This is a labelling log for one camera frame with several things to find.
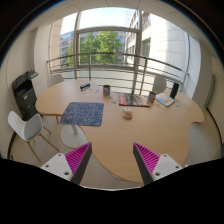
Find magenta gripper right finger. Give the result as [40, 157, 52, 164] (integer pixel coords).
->
[133, 143, 182, 185]

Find red black magazine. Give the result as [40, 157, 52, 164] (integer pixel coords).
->
[118, 93, 149, 107]

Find black office printer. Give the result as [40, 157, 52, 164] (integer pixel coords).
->
[12, 70, 38, 121]

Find blue patterned mouse pad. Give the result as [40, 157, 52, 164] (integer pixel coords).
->
[60, 102, 104, 126]

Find black stapler box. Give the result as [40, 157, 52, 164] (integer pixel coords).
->
[80, 83, 90, 91]

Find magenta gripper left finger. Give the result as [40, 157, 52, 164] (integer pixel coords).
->
[41, 142, 92, 185]

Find white patterned mug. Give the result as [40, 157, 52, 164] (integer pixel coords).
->
[147, 91, 156, 102]

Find black speaker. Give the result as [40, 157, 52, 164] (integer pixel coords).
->
[170, 83, 179, 99]

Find white chair far right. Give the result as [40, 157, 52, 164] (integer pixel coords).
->
[152, 76, 166, 94]

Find white computer mouse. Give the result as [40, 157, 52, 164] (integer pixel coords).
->
[122, 107, 132, 119]

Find white chair wooden legs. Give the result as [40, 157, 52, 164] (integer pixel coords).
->
[8, 111, 58, 161]

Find light blue book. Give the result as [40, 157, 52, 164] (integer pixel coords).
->
[156, 93, 175, 107]

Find white chair behind table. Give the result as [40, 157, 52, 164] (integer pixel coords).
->
[48, 74, 64, 87]

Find dark patterned mug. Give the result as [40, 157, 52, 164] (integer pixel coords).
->
[103, 85, 110, 96]

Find metal balcony railing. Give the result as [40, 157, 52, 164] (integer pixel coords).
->
[47, 52, 186, 95]

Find round wooden table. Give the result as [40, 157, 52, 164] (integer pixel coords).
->
[36, 80, 204, 183]

